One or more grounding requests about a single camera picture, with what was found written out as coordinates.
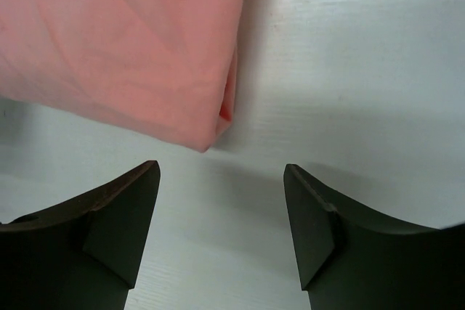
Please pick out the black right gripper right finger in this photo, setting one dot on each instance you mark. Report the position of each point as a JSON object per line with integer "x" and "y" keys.
{"x": 350, "y": 256}

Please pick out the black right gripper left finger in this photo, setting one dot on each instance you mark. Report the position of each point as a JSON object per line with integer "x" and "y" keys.
{"x": 84, "y": 253}

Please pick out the salmon pink t-shirt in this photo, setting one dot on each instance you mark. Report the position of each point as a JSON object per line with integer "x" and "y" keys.
{"x": 164, "y": 68}

